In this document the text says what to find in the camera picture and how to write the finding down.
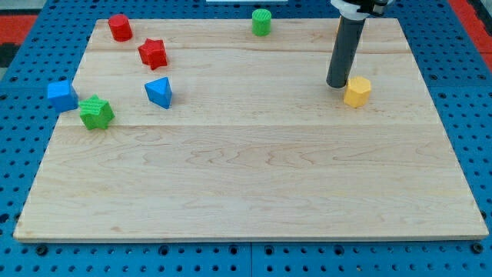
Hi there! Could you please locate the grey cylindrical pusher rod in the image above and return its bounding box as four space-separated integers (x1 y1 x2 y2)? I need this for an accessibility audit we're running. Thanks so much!
326 16 365 88

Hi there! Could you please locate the green cylinder block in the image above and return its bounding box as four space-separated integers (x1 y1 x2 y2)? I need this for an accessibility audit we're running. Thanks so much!
251 8 272 36

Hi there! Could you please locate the red star block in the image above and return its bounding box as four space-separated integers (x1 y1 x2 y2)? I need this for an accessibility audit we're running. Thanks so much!
138 38 168 70

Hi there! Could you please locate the green star block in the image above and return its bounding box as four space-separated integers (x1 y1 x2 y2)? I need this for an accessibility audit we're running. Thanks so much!
78 95 115 130

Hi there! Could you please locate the wooden board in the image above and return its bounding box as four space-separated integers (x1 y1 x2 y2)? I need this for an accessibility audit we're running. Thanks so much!
14 18 489 243

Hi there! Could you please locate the red cylinder block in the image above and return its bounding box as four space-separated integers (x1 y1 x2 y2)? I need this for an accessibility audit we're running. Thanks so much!
108 14 133 42

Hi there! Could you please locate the blue triangle block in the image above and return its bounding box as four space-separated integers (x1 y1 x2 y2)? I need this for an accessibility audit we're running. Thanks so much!
145 77 172 109

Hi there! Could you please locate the yellow hexagon block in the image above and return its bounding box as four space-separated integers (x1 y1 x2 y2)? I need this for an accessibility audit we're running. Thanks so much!
343 76 371 108

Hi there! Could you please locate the blue cube block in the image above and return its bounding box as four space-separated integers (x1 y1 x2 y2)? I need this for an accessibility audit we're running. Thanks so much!
47 80 78 113

